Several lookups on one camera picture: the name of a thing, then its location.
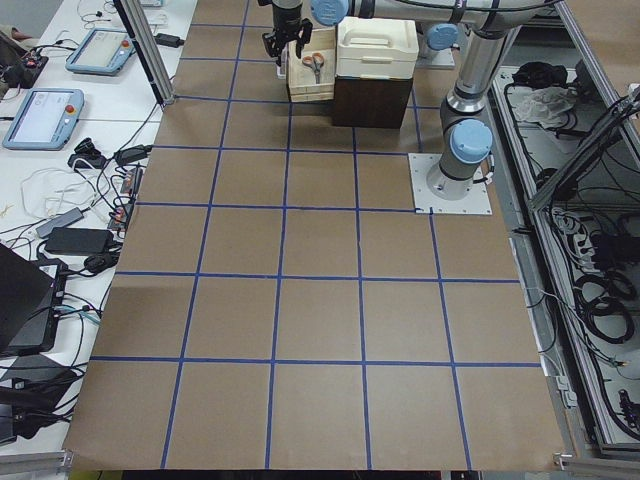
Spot wooden drawer with white handle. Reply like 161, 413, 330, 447
282, 27, 336, 103

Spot crumpled white cloth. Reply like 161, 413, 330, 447
514, 86, 577, 129

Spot black power adapter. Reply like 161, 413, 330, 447
44, 227, 114, 256

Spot black cable bundle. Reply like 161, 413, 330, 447
572, 269, 637, 346

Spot aluminium frame post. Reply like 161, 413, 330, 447
114, 0, 175, 107

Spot grey orange scissors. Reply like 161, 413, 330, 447
302, 52, 325, 84

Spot grey usb hub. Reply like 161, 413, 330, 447
36, 207, 84, 239

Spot cream plastic tray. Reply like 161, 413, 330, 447
336, 17, 419, 80

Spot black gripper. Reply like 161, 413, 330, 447
262, 0, 313, 67

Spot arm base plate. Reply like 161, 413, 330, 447
408, 153, 492, 216

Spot blue teach pendant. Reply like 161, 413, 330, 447
65, 28, 134, 76
2, 88, 85, 151

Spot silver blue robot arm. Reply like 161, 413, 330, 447
311, 1, 554, 201
417, 22, 458, 69

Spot upper blue teach pendant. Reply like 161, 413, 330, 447
65, 28, 134, 76

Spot lower blue teach pendant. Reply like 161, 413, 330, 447
2, 88, 85, 151

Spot dark wooden drawer cabinet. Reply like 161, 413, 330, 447
332, 77, 413, 129

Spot black laptop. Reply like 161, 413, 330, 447
1, 246, 67, 357

